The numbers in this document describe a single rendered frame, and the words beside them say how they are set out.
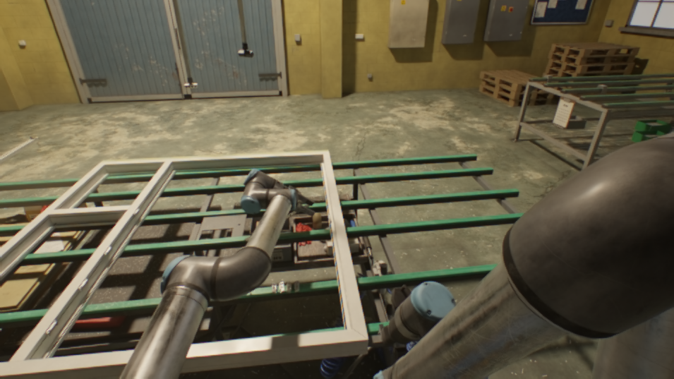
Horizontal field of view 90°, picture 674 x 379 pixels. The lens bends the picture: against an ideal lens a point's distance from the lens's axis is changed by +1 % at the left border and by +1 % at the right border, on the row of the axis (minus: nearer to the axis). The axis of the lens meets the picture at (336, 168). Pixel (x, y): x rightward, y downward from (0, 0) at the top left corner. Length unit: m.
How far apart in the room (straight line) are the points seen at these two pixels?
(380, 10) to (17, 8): 6.54
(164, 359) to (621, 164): 0.84
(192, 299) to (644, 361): 0.84
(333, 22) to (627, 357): 6.70
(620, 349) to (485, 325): 0.15
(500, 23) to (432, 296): 7.70
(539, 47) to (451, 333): 8.82
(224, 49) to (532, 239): 7.20
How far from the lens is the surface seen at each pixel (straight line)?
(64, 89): 8.67
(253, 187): 1.53
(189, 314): 0.95
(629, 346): 0.50
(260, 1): 7.23
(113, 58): 8.00
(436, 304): 0.82
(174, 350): 0.91
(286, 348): 1.19
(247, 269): 0.99
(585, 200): 0.33
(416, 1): 7.50
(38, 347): 1.52
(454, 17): 7.80
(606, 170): 0.34
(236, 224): 1.83
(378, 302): 1.79
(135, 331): 1.87
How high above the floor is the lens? 1.89
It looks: 27 degrees down
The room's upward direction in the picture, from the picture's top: straight up
